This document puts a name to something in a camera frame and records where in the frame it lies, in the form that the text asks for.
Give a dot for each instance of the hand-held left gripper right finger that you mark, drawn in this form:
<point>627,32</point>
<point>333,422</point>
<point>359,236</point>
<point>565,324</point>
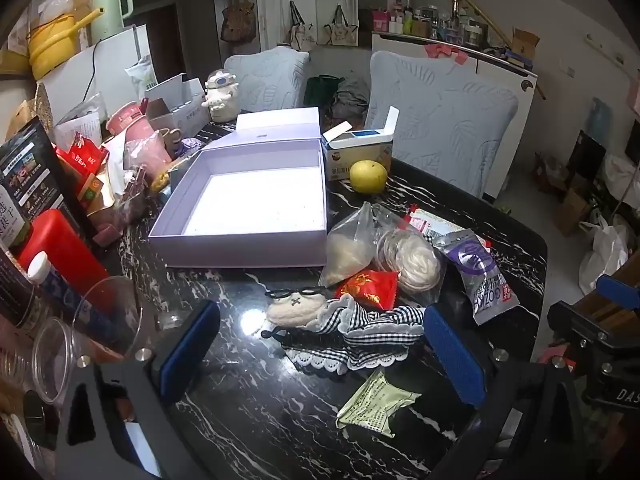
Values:
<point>455,355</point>

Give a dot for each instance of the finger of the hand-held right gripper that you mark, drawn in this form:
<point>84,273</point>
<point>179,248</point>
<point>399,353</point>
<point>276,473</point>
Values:
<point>575,322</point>
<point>620,288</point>

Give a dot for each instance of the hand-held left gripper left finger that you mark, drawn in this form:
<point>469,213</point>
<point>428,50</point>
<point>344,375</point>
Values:
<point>187,350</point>

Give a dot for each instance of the black white gingham scrunchie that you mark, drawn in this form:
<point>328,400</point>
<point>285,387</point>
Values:
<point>400,316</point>

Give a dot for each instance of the purple and white packet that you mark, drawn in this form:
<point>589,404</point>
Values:
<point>480,275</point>

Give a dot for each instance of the pale green sachet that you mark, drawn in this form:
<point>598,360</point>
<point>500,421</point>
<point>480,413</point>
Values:
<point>372,405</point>

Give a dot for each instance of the clear bag of white noodles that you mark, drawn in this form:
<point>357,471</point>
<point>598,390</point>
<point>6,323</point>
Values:
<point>412,260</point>

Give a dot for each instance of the red snack packet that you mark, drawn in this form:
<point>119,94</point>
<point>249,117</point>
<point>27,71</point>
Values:
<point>367,290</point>

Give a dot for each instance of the white plush with black glasses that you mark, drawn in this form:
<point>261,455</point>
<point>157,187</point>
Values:
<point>295,310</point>

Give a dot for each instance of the red and white packet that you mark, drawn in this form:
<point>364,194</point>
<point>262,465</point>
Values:
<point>425,222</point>

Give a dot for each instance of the clear bag of white powder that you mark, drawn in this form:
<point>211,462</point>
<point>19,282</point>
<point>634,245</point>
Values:
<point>345,250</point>

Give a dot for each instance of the lavender gift box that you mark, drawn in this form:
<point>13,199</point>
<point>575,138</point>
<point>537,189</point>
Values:
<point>260,200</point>

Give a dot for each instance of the brown wooden chair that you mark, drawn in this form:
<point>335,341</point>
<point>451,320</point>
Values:
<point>607,307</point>

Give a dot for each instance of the white plastic bag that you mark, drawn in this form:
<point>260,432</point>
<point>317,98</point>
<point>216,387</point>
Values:
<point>605,250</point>

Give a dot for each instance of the clear plastic cup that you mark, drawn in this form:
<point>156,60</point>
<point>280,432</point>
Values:
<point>107,320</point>
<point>52,360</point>

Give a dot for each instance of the cardboard boxes on floor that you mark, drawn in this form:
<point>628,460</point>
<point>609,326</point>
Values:
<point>572,205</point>

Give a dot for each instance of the blue bottle with white cap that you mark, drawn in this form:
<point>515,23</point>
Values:
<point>55,285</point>

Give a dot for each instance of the red plastic container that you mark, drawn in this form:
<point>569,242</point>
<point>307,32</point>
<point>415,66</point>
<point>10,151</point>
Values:
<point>65,255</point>

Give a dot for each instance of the yellow citrus fruit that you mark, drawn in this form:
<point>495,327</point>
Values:
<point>369,176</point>

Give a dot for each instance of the brown mug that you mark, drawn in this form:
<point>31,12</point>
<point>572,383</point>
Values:
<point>170,137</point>

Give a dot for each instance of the printed carton box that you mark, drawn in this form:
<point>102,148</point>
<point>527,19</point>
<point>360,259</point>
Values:
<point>357,156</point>

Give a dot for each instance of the red snack bag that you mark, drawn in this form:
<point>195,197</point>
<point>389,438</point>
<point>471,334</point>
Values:
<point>82,152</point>

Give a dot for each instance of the pink jug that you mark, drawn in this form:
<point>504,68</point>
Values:
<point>135,127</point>

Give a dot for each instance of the black printed pouch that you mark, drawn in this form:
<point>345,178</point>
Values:
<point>32,175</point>

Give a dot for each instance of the large pale blue covered chair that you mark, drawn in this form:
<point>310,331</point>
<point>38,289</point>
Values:
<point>445,120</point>

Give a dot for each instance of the lavender box lid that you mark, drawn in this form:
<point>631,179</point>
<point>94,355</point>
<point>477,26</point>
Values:
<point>277,122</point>

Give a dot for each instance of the open white cardboard box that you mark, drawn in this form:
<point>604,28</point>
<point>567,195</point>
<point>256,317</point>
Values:
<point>175,102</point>

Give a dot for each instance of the white robot figurine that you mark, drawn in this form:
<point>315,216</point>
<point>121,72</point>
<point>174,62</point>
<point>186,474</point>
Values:
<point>222,95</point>

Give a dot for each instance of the open brown cardboard box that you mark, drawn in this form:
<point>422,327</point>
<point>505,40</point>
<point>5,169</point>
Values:
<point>525,42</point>

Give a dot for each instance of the small pale blue covered chair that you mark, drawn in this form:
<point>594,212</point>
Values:
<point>267,82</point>

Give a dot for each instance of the grey clothes pile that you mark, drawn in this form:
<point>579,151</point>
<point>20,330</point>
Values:
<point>352,95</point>

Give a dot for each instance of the green and white pouch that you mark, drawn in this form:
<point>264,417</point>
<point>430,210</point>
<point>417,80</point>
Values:
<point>140,72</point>

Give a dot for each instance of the bamboo pole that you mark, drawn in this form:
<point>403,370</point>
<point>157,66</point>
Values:
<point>500,30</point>

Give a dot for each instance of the dark green bag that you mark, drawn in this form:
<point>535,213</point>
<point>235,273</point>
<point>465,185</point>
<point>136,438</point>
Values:
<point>322,90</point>

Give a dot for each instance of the pink cloth bow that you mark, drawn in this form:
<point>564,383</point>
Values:
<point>445,52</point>

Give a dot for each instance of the white refrigerator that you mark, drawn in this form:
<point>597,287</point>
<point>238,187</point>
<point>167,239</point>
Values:
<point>112,65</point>

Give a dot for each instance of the row of bottles and jars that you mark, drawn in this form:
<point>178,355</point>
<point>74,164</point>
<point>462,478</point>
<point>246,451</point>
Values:
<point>430,20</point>

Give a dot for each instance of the brown patterned tote bag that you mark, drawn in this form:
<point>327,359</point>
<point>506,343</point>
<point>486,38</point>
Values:
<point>237,17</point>

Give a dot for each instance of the yellow pot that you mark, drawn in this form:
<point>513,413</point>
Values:
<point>50,42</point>

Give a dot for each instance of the beige tote bag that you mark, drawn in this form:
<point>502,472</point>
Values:
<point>302,30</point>
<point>340,27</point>

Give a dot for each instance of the pale green electric kettle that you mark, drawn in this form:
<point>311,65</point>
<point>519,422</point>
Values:
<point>112,12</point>

